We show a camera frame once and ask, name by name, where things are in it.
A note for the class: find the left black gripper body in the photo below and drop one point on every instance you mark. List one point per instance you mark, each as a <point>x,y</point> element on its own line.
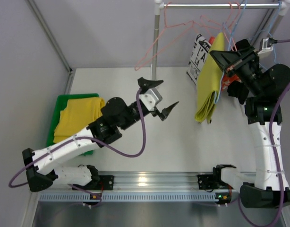
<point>134,107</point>

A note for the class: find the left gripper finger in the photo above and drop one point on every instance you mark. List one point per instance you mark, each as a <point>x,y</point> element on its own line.
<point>166,111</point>
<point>145,84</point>

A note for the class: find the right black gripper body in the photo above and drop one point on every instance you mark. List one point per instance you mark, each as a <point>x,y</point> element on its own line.
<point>237,63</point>

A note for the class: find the lime yellow trousers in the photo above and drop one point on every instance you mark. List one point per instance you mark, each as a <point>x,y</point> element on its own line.
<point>209,83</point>

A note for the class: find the blue hanger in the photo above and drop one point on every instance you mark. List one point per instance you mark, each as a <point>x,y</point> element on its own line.
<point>231,43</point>
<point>268,25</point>

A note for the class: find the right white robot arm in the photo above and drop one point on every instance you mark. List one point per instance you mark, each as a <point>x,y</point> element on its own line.
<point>270,188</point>

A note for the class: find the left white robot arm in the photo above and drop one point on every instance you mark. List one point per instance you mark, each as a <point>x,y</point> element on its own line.
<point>44,168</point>

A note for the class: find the orange patterned trousers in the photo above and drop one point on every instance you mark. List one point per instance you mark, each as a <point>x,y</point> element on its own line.
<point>226,81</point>

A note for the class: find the black white printed trousers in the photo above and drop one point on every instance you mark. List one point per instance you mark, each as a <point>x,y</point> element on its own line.
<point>198,57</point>

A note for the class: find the pink hanger with orange trousers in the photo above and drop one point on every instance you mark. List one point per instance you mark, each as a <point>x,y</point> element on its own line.
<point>227,26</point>

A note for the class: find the black garment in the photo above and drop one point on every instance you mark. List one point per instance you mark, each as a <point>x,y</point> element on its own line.
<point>239,89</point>

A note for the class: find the green plastic tray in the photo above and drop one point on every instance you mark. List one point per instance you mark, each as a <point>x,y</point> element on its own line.
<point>61,104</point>

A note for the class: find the metal clothes rack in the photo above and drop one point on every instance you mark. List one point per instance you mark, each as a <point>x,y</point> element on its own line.
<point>224,6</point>

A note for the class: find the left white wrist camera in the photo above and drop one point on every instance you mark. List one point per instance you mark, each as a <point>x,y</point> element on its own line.
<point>150,97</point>

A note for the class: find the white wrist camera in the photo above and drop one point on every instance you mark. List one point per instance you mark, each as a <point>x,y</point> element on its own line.
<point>150,97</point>
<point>266,46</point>

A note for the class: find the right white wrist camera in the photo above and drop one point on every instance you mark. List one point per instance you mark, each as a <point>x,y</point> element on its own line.
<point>266,46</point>

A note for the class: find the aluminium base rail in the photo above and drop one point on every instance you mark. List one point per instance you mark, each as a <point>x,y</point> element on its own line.
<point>142,187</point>

